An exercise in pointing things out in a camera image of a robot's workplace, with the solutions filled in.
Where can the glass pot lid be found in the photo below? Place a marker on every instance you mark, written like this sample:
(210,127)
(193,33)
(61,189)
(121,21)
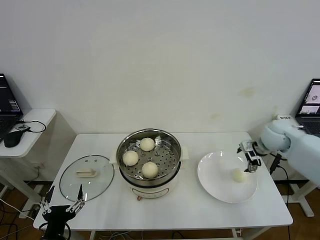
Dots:
(86,173)

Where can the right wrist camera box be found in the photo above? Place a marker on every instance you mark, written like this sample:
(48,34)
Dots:
(246,145)

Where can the black laptop dark screen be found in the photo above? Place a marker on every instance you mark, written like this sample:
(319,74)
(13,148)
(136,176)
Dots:
(7,97)

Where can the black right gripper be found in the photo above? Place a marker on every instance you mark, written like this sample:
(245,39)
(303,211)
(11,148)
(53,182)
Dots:
(256,149)

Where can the white wall socket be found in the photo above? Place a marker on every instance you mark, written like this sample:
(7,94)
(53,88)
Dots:
(37,165)

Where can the cream electric cooker base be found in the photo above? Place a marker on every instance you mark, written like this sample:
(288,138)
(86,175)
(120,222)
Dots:
(150,191)

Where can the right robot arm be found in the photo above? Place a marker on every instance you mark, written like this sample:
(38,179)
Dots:
(300,150)

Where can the black computer mouse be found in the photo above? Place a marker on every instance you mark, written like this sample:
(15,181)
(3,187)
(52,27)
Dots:
(12,139)

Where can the white steamed baozi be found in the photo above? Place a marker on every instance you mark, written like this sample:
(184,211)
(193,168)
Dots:
(130,158)
(147,144)
(239,175)
(150,170)

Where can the grey floor power strip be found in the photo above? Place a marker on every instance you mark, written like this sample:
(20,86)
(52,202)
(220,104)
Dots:
(30,213)

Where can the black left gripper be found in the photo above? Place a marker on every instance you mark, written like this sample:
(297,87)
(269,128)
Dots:
(58,212)

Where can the grey laptop image windows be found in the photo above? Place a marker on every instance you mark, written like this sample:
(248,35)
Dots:
(312,100)

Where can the white side desk rounded top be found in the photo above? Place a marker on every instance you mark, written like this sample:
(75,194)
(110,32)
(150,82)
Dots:
(37,120)

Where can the white round plate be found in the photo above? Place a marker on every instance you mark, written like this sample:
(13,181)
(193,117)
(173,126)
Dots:
(215,180)

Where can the perforated steel steamer basket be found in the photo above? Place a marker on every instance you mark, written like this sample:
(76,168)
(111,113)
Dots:
(150,181)

